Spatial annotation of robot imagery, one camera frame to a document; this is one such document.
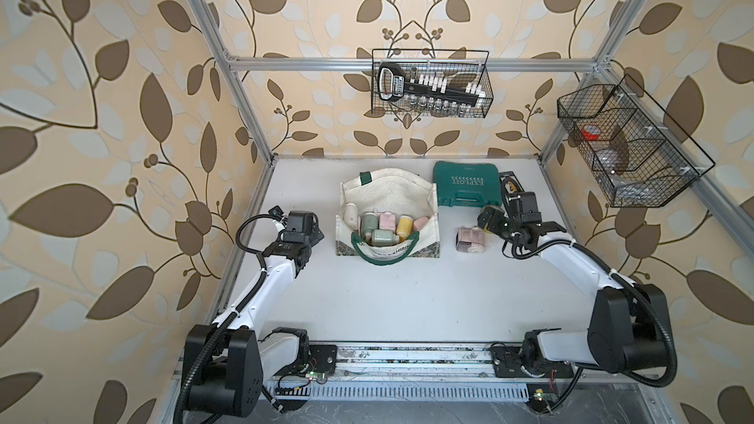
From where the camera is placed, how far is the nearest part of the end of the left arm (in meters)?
0.61

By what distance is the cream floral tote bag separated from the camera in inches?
31.6

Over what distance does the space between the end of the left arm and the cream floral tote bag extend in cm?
10
